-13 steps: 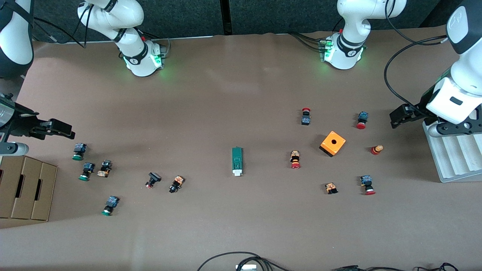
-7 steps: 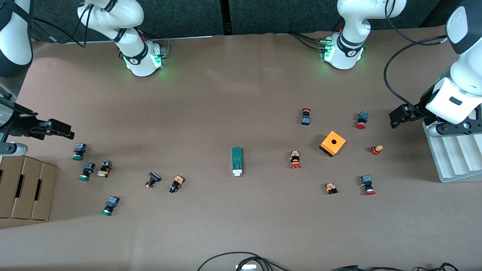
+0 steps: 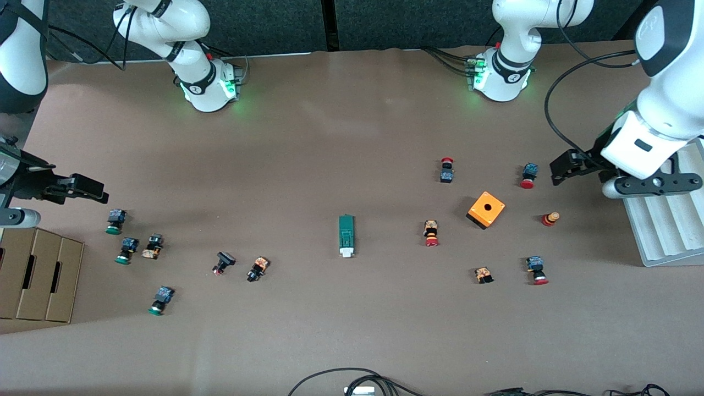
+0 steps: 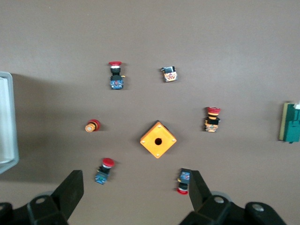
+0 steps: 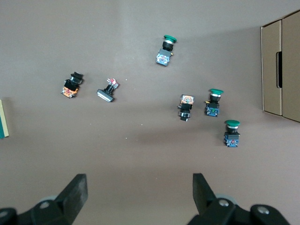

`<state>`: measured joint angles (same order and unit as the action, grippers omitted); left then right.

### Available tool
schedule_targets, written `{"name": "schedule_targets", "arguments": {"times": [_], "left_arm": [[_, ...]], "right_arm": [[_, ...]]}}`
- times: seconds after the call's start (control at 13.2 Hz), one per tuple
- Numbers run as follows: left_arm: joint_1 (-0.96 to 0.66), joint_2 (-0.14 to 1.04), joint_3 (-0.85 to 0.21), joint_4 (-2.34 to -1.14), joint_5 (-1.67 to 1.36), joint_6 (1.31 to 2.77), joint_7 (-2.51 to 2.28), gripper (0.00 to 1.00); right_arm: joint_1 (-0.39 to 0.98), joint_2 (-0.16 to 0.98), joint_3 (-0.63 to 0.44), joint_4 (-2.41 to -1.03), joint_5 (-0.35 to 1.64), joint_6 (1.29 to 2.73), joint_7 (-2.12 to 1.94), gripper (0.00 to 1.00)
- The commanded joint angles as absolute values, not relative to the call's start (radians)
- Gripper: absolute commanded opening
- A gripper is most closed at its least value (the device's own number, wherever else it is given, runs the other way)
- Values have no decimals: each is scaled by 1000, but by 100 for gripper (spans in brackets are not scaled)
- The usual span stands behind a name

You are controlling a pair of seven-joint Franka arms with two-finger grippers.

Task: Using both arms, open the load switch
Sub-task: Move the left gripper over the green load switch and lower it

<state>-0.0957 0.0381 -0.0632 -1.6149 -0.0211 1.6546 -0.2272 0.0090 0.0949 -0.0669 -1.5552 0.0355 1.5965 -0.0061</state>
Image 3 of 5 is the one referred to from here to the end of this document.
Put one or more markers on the orange button enclosure box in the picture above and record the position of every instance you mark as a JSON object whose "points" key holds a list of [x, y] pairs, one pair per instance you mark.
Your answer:
{"points": [[492, 215]]}

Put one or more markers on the brown cardboard box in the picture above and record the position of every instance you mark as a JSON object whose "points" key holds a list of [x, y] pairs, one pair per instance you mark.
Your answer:
{"points": [[38, 275]]}

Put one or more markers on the green push button blue block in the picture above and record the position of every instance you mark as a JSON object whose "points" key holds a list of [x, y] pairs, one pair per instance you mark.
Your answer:
{"points": [[163, 295], [127, 246], [115, 217]]}

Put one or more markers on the black divider post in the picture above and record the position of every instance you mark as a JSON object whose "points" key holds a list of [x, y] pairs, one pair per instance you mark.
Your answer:
{"points": [[329, 22]]}

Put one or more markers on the red push button orange block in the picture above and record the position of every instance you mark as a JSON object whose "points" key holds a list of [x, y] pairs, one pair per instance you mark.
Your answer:
{"points": [[430, 228]]}

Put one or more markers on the black push button orange block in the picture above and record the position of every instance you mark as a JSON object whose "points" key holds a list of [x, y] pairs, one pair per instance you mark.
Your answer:
{"points": [[258, 267]]}

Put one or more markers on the orange black contact block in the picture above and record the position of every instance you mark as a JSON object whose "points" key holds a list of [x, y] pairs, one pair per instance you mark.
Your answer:
{"points": [[483, 274]]}

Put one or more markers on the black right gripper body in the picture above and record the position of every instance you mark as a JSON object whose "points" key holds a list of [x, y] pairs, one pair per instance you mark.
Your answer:
{"points": [[28, 180]]}

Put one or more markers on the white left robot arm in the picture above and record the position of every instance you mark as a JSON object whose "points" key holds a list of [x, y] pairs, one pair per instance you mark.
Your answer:
{"points": [[671, 110]]}

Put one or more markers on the green load switch white slider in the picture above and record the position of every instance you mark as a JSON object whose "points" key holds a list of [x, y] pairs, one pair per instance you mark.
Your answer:
{"points": [[346, 231]]}

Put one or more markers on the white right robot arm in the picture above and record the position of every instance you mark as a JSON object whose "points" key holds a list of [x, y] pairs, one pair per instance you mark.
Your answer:
{"points": [[206, 96]]}

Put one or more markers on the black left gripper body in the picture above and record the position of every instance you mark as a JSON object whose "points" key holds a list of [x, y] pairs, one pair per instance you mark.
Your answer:
{"points": [[593, 158]]}

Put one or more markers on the red yellow mushroom button head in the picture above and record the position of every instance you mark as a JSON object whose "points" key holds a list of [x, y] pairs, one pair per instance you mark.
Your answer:
{"points": [[548, 220]]}

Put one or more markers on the black switch orange block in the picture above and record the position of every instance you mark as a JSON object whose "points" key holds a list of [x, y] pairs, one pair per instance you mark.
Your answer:
{"points": [[153, 247]]}

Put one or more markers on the white ribbed plastic tray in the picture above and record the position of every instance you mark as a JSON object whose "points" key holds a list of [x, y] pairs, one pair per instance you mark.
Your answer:
{"points": [[665, 231]]}

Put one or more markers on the black square button red base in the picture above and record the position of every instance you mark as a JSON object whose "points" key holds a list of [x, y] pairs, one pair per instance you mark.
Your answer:
{"points": [[224, 258]]}

